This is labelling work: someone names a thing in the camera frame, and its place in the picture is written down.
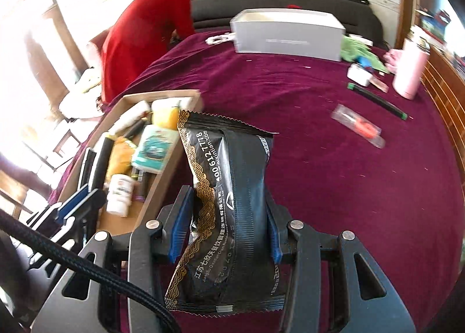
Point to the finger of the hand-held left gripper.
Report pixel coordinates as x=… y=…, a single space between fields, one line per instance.
x=78 y=204

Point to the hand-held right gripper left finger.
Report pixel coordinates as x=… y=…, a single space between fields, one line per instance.
x=180 y=231

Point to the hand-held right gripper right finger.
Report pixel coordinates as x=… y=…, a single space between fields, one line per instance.
x=276 y=242

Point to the white red-label pill bottle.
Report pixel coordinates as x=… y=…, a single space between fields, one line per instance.
x=120 y=195

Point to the brown cardboard box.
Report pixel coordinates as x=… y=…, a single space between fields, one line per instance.
x=160 y=187

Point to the black gold-patterned snack packet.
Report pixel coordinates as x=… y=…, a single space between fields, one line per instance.
x=225 y=180

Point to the teal cartoon tissue pack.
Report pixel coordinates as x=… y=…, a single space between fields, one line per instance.
x=154 y=147

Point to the yellow snack packet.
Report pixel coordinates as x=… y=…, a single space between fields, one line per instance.
x=121 y=158

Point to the maroon velvet blanket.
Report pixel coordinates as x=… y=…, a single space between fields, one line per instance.
x=327 y=173

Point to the yellow plastic bottle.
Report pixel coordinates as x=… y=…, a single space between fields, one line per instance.
x=163 y=116

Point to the clear plastic package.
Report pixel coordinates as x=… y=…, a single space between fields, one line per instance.
x=358 y=124

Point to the green-capped black marker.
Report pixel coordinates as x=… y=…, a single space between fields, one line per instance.
x=377 y=100

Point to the white charger plug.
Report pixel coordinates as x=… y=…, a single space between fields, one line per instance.
x=358 y=75

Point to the pink sachet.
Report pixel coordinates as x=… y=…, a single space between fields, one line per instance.
x=379 y=84

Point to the small blue packet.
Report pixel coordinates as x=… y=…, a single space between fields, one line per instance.
x=365 y=62

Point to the grey shoe box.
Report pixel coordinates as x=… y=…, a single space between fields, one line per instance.
x=287 y=35

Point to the green cloth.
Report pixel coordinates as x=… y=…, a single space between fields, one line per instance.
x=359 y=47

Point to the pink fluffy cloth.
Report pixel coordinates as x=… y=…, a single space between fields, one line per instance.
x=394 y=58

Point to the wooden brick-pattern board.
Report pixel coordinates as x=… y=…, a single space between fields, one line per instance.
x=447 y=100

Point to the pink water bottle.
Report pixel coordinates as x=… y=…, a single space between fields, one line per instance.
x=410 y=64

